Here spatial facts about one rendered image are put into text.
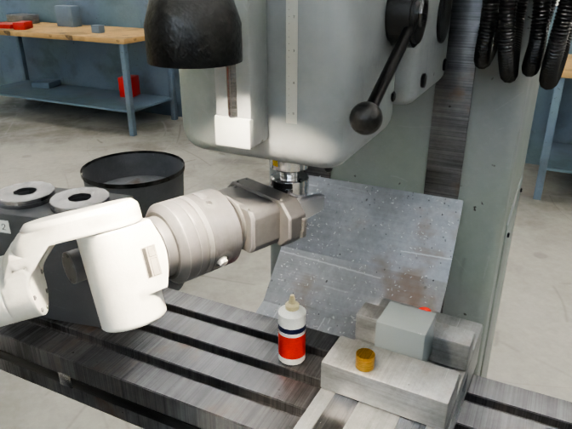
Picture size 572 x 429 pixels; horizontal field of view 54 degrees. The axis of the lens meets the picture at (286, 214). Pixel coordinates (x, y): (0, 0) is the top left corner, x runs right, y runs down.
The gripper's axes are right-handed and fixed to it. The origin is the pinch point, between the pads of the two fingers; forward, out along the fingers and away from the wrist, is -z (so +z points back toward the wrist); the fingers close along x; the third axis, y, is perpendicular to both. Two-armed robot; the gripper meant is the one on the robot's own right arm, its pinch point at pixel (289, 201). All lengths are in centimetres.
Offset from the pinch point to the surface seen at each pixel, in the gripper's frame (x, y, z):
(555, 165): 95, 97, -339
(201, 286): 162, 123, -93
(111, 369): 18.1, 27.1, 18.0
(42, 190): 42.4, 7.1, 15.0
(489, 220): -6.0, 13.2, -42.2
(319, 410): -13.1, 19.9, 7.3
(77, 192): 37.5, 7.0, 11.4
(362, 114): -15.9, -15.0, 6.5
